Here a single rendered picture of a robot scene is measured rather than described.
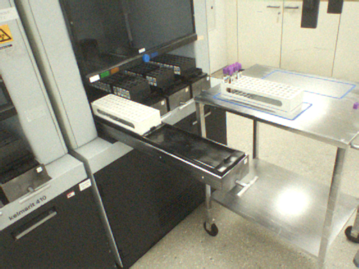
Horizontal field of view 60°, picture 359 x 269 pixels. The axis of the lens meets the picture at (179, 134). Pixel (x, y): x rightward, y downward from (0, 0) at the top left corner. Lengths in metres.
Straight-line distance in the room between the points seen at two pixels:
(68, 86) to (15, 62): 0.19
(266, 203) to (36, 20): 1.19
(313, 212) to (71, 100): 1.12
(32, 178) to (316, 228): 1.11
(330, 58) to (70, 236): 2.64
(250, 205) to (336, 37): 1.99
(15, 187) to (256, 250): 1.16
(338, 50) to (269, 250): 2.00
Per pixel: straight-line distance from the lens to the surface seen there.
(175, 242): 1.77
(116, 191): 1.32
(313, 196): 1.62
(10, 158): 1.14
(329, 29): 3.14
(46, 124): 1.16
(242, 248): 1.73
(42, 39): 1.11
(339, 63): 3.19
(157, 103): 1.31
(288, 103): 1.10
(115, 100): 1.26
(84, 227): 1.31
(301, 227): 1.47
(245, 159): 0.94
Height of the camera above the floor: 1.35
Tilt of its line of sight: 31 degrees down
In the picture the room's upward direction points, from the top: 8 degrees counter-clockwise
